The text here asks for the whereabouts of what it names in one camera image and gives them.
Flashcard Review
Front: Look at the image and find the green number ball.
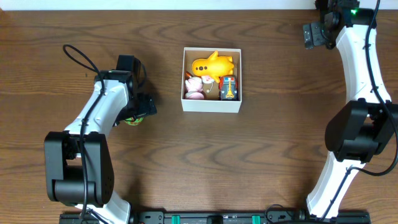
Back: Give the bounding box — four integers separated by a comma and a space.
124, 118, 144, 126

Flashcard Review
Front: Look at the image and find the pink pig toy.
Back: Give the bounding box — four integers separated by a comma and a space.
184, 72, 205, 100

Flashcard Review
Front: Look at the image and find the orange duck toy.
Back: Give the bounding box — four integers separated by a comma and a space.
192, 50, 234, 83

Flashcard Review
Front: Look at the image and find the red toy fire truck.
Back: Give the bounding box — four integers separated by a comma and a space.
219, 76, 238, 101

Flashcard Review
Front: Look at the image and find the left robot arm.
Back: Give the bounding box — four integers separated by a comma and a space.
44, 55, 157, 223

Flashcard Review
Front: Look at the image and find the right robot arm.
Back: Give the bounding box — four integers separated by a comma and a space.
303, 0, 397, 223

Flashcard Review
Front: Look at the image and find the white cardboard box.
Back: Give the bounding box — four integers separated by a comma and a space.
181, 47, 242, 113

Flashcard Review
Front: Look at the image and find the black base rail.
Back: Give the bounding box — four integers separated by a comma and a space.
58, 210, 371, 224

